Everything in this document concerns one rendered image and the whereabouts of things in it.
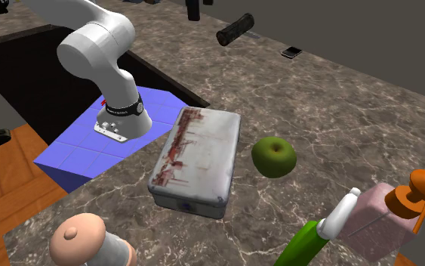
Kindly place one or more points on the white and red tin box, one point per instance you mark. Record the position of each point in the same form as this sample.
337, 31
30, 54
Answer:
201, 154

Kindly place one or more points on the black upright bottle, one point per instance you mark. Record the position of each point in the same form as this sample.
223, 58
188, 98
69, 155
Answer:
193, 9

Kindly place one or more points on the blue tiled robot stand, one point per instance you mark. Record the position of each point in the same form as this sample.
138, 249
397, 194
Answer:
83, 147

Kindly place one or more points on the black phone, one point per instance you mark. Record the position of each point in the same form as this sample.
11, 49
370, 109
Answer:
291, 52

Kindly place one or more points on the pink soap dispenser orange pump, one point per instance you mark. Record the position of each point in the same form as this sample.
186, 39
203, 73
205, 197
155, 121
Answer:
377, 217

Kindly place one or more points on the peach and white round figure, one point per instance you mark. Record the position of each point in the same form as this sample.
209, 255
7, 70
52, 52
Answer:
83, 243

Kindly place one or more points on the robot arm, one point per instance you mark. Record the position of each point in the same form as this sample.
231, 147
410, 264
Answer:
98, 48

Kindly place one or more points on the green and white bottle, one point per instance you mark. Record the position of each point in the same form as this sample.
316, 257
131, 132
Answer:
319, 232

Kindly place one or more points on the green apple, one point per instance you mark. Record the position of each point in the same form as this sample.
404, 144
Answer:
274, 157

